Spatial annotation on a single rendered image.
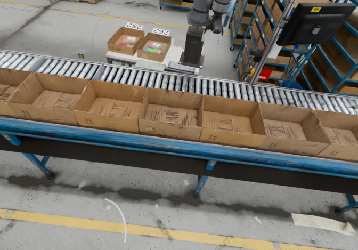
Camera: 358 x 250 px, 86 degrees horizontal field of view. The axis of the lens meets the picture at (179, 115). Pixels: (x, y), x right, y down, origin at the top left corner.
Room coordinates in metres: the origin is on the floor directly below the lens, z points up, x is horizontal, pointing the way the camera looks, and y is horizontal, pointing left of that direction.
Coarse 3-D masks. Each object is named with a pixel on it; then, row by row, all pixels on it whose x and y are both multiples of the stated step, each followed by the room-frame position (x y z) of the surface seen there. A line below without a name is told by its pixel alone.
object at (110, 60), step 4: (108, 60) 1.72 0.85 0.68; (112, 60) 1.72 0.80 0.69; (116, 60) 1.72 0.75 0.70; (120, 60) 1.71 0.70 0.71; (124, 60) 1.71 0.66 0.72; (120, 64) 1.99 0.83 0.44; (124, 64) 2.04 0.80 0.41; (128, 64) 2.26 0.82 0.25; (132, 64) 1.70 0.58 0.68; (168, 68) 1.68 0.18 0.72; (172, 68) 1.70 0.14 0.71; (176, 72) 1.67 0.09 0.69; (180, 72) 1.68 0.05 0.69; (184, 72) 1.66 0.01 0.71; (188, 72) 1.66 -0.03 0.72; (192, 72) 1.67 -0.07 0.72
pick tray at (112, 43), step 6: (120, 30) 2.13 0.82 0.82; (126, 30) 2.16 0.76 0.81; (132, 30) 2.15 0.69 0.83; (138, 30) 2.15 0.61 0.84; (114, 36) 1.96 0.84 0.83; (120, 36) 2.10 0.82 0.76; (132, 36) 2.14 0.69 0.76; (138, 36) 2.15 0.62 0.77; (144, 36) 2.14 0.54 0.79; (108, 42) 1.82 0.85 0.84; (114, 42) 1.94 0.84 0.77; (120, 42) 1.98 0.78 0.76; (126, 42) 1.99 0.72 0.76; (138, 42) 1.92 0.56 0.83; (108, 48) 1.79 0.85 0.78; (114, 48) 1.78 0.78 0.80; (120, 48) 1.77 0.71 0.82; (126, 48) 1.77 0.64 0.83; (126, 54) 1.77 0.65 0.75; (132, 54) 1.76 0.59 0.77
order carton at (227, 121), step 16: (208, 96) 1.00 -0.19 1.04; (208, 112) 0.99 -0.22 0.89; (224, 112) 1.01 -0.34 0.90; (240, 112) 1.01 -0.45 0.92; (256, 112) 0.96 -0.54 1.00; (208, 128) 0.71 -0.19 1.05; (224, 128) 0.86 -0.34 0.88; (240, 128) 0.88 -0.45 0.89; (256, 128) 0.85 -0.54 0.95; (224, 144) 0.72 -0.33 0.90; (240, 144) 0.72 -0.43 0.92; (256, 144) 0.72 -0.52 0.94
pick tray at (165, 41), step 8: (144, 40) 2.00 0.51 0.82; (152, 40) 2.12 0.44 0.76; (160, 40) 2.11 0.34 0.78; (168, 40) 2.10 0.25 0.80; (136, 48) 1.77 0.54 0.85; (144, 48) 1.93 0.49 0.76; (152, 48) 1.96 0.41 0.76; (160, 48) 1.98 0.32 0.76; (168, 48) 1.98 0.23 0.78; (144, 56) 1.74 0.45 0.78; (152, 56) 1.73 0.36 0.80; (160, 56) 1.73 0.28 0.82
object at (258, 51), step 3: (252, 48) 1.67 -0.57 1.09; (249, 51) 1.65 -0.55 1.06; (252, 51) 1.62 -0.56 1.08; (255, 51) 1.62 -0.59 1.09; (258, 51) 1.62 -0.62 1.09; (261, 51) 1.64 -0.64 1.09; (252, 54) 1.61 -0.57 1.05; (255, 54) 1.61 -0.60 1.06; (258, 54) 1.61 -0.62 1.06; (261, 54) 1.61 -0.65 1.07; (255, 57) 1.63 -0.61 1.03; (258, 57) 1.62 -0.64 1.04
